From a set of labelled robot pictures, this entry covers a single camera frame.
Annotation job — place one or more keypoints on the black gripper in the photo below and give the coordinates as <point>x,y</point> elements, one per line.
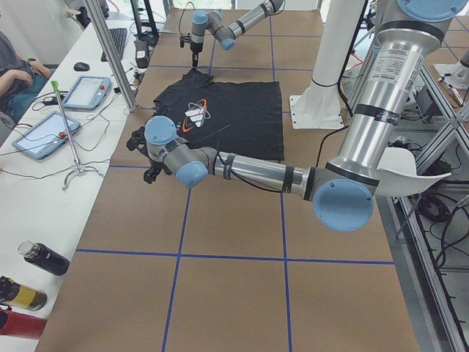
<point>195,50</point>
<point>154,169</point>

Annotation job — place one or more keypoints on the black graphic t-shirt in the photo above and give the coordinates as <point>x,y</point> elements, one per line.
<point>244,118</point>

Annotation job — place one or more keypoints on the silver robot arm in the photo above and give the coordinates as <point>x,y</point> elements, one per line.
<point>342,192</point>
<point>212,21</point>

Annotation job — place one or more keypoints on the black power adapter box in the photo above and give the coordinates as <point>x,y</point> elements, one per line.
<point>141,53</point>

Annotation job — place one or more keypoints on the metal stand with green tip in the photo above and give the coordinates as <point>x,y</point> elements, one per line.
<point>79,169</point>

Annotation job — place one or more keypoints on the black keyboard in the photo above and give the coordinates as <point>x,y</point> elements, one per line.
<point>119,37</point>

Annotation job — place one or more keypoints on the far blue teach pendant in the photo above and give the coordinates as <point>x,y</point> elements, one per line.
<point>87,93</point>

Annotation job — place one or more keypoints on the blue teach pendant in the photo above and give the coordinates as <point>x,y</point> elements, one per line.
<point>87,93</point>
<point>42,139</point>

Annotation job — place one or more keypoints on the near blue teach pendant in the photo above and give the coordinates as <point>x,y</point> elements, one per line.
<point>42,139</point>

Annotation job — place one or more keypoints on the black computer mouse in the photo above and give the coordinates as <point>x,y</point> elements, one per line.
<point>81,67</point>

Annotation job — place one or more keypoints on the black water bottle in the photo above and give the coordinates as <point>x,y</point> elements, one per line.
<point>40,255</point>

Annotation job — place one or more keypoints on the seated person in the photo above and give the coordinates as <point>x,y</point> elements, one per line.
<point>22,79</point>

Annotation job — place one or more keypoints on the yellow black bottle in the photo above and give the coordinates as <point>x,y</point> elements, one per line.
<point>17,295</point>

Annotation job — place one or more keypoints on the red bottle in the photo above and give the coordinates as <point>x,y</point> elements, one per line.
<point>15,324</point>

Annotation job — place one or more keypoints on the white curved plastic sheet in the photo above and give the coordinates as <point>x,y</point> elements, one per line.
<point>397,174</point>

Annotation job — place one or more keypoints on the aluminium frame post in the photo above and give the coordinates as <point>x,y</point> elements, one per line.
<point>107,44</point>

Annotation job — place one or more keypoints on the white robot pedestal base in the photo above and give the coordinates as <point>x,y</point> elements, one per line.
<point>319,105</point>

